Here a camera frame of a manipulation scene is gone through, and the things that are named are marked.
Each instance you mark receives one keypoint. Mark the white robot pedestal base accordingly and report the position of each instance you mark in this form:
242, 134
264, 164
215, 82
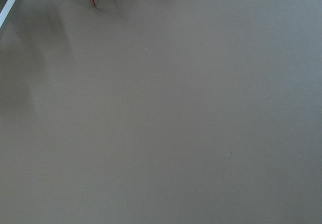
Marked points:
6, 6

